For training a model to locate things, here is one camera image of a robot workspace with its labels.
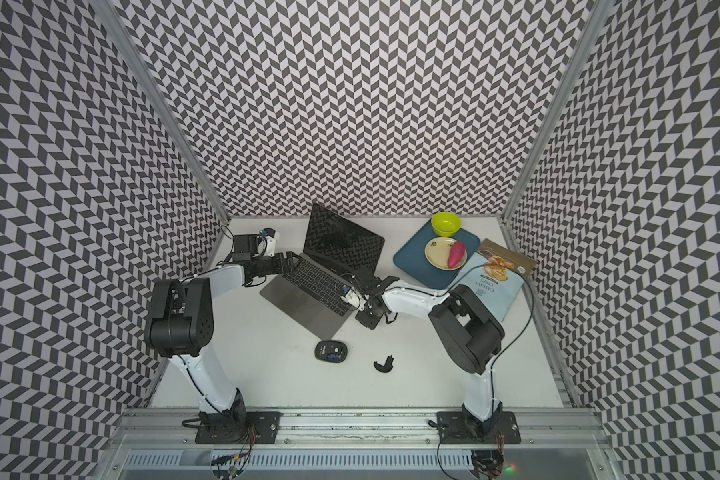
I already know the grey laptop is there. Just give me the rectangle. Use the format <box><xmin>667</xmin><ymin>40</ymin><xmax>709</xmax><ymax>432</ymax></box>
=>
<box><xmin>260</xmin><ymin>203</ymin><xmax>385</xmax><ymax>340</ymax></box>

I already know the black wireless mouse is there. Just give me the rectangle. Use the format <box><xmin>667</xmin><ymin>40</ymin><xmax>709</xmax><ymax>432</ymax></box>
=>
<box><xmin>314</xmin><ymin>340</ymin><xmax>348</xmax><ymax>364</ymax></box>

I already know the black mouse battery cover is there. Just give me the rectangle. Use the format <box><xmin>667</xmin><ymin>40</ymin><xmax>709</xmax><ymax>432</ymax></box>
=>
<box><xmin>373</xmin><ymin>355</ymin><xmax>394</xmax><ymax>374</ymax></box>

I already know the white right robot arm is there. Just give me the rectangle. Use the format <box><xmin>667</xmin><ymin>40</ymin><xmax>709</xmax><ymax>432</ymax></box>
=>
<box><xmin>339</xmin><ymin>268</ymin><xmax>511</xmax><ymax>428</ymax></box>

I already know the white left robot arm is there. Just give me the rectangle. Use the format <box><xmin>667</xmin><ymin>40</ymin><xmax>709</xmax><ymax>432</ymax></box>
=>
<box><xmin>145</xmin><ymin>251</ymin><xmax>300</xmax><ymax>429</ymax></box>

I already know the teal plastic tray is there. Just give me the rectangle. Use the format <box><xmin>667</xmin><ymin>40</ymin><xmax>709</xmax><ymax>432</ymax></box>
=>
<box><xmin>393</xmin><ymin>220</ymin><xmax>480</xmax><ymax>289</ymax></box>

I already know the cream patterned plate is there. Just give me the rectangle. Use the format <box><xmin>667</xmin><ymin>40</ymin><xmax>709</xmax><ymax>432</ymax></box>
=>
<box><xmin>424</xmin><ymin>237</ymin><xmax>468</xmax><ymax>271</ymax></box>

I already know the magenta sweet potato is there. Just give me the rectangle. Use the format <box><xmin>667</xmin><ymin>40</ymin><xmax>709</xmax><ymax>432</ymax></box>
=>
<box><xmin>447</xmin><ymin>241</ymin><xmax>466</xmax><ymax>269</ymax></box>

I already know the lime green bowl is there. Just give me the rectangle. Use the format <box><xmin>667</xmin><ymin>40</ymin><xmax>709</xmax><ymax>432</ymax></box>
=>
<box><xmin>430</xmin><ymin>212</ymin><xmax>462</xmax><ymax>237</ymax></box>

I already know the cassava chips bag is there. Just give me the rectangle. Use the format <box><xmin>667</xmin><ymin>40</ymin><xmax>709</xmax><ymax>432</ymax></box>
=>
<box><xmin>451</xmin><ymin>239</ymin><xmax>537</xmax><ymax>321</ymax></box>

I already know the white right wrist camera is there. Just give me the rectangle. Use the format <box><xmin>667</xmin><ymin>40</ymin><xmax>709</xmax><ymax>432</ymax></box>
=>
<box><xmin>340</xmin><ymin>286</ymin><xmax>363</xmax><ymax>310</ymax></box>

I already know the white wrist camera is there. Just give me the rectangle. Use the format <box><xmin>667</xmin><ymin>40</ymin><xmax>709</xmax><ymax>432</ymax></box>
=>
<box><xmin>340</xmin><ymin>286</ymin><xmax>363</xmax><ymax>310</ymax></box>
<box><xmin>226</xmin><ymin>228</ymin><xmax>277</xmax><ymax>262</ymax></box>

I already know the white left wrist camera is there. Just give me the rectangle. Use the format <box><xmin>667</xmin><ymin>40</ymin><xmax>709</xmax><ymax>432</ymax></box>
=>
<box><xmin>226</xmin><ymin>228</ymin><xmax>277</xmax><ymax>262</ymax></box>

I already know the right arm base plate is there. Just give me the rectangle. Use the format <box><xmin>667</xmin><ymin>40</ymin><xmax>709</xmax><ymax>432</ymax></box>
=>
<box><xmin>436</xmin><ymin>410</ymin><xmax>522</xmax><ymax>445</ymax></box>

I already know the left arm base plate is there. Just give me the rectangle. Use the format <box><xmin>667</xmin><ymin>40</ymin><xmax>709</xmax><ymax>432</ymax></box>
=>
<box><xmin>195</xmin><ymin>411</ymin><xmax>282</xmax><ymax>445</ymax></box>

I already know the aluminium corner post left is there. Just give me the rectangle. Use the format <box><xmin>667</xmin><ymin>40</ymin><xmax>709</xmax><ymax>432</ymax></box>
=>
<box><xmin>90</xmin><ymin>0</ymin><xmax>229</xmax><ymax>223</ymax></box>

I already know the aluminium corner post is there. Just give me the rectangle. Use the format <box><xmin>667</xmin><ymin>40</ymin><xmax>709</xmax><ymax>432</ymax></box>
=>
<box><xmin>501</xmin><ymin>0</ymin><xmax>615</xmax><ymax>224</ymax></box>
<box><xmin>90</xmin><ymin>0</ymin><xmax>229</xmax><ymax>223</ymax></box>

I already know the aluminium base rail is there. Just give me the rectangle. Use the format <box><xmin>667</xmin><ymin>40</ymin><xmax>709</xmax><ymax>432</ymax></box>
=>
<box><xmin>93</xmin><ymin>407</ymin><xmax>623</xmax><ymax>479</ymax></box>

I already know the aluminium corner post right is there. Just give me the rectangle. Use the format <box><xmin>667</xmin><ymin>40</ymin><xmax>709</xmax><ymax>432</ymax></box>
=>
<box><xmin>501</xmin><ymin>0</ymin><xmax>615</xmax><ymax>224</ymax></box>

